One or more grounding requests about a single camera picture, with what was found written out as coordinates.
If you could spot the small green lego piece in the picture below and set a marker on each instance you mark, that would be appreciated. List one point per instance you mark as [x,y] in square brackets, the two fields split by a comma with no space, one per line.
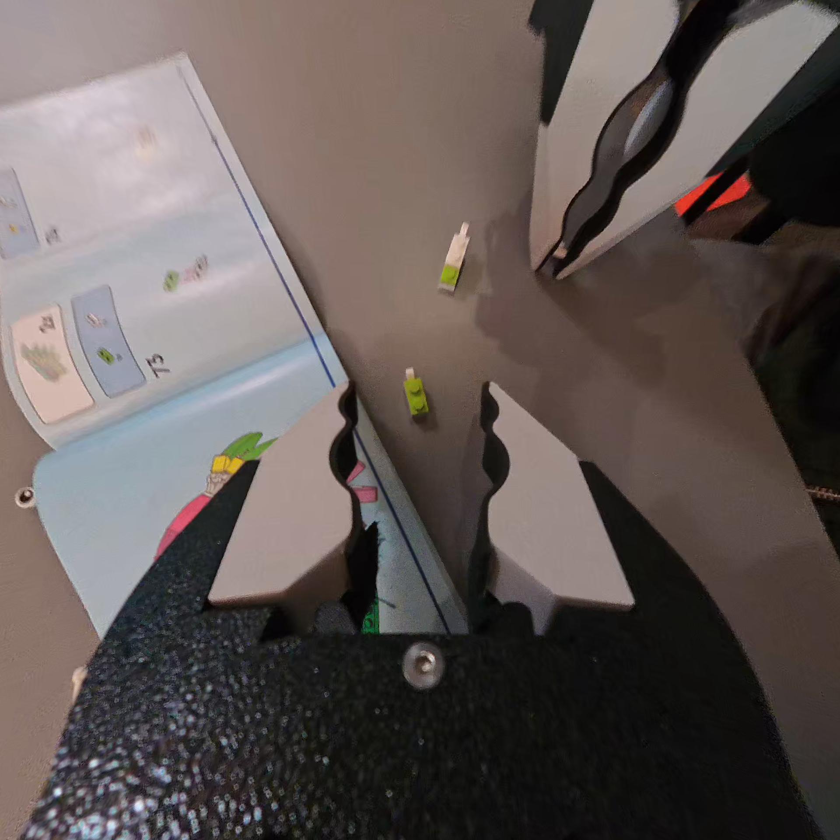
[417,397]

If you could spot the dark green jacket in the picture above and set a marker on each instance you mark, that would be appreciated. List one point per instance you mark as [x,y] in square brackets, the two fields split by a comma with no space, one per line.
[800,394]

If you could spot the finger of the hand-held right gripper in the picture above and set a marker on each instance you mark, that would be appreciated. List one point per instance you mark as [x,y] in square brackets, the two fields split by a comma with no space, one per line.
[735,98]
[577,131]

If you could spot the small metal table screw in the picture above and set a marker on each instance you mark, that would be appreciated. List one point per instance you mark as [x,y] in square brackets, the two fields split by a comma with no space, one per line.
[25,497]

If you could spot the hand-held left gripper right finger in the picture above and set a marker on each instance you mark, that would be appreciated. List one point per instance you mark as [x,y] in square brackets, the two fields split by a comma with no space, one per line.
[551,518]

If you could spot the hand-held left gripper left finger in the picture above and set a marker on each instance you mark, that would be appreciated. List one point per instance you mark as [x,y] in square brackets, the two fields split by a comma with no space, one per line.
[289,499]

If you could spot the white and green lego piece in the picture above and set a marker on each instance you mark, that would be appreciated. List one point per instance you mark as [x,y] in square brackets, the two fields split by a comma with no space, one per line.
[454,259]

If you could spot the lego instruction booklet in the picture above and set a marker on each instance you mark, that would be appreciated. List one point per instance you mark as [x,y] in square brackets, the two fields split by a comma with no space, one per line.
[164,262]

